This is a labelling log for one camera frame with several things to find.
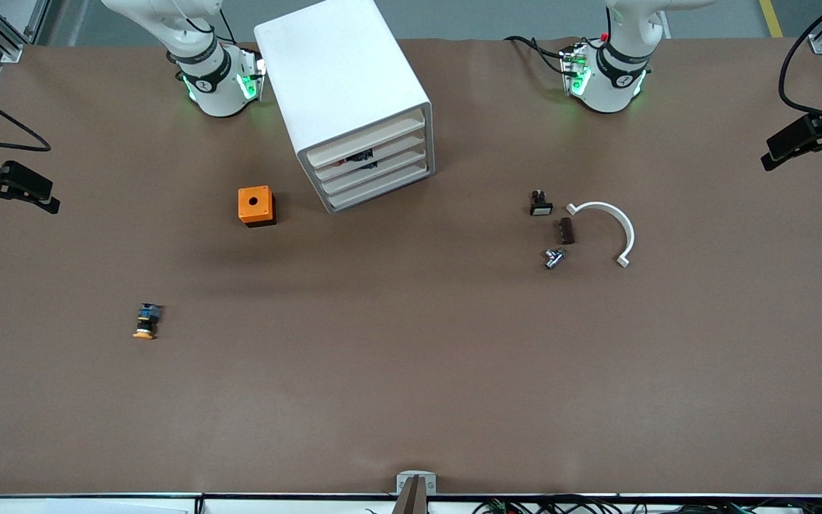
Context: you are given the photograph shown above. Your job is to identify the red mushroom push button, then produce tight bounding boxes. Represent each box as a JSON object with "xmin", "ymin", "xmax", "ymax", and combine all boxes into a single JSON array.
[{"xmin": 338, "ymin": 148, "xmax": 379, "ymax": 172}]

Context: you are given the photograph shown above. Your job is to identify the yellow mushroom push button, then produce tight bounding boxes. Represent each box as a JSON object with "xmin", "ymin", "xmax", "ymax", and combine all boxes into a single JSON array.
[{"xmin": 133, "ymin": 303, "xmax": 163, "ymax": 341}]

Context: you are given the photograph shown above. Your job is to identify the white curved plastic arc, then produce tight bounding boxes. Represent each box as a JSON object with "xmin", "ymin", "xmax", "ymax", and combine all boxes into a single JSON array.
[{"xmin": 566, "ymin": 201, "xmax": 636, "ymax": 268}]

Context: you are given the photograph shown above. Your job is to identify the orange box with hole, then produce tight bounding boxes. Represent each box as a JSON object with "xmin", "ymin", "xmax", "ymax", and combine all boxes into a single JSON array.
[{"xmin": 238, "ymin": 186, "xmax": 277, "ymax": 228}]

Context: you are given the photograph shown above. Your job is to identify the brown table mat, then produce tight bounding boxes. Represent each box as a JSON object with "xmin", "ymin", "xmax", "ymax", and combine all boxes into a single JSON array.
[{"xmin": 0, "ymin": 36, "xmax": 822, "ymax": 498}]

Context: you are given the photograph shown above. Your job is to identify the black arm base cable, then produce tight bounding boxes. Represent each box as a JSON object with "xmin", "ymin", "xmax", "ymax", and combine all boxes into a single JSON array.
[{"xmin": 504, "ymin": 34, "xmax": 573, "ymax": 76}]

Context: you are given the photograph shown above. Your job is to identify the grey metal bracket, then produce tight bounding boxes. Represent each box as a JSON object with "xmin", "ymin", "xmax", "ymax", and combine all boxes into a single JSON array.
[{"xmin": 396, "ymin": 470, "xmax": 438, "ymax": 498}]

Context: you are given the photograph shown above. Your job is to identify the brown wedge post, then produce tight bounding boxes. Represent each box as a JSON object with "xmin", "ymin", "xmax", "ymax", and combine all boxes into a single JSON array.
[{"xmin": 391, "ymin": 475, "xmax": 429, "ymax": 514}]

